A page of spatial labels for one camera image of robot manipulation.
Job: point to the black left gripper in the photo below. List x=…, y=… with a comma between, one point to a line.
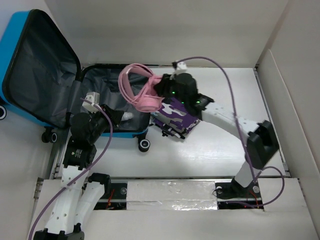
x=115, y=114

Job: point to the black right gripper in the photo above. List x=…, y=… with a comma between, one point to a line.
x=162, y=87

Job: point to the small white bottle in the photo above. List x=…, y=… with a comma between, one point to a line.
x=127, y=116

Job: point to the purple camouflage cloth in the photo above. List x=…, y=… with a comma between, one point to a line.
x=173, y=119

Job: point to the blue child suitcase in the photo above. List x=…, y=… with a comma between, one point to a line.
x=42, y=79

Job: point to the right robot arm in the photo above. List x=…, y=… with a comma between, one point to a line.
x=257, y=138

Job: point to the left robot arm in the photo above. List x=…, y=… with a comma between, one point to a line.
x=75, y=180

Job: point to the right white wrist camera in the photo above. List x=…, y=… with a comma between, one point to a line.
x=179, y=67

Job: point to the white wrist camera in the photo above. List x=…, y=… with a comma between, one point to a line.
x=94, y=99
x=179, y=67

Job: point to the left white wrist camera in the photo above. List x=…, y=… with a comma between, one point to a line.
x=94, y=99

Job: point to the metal base rail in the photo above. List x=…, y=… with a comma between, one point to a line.
x=115, y=198

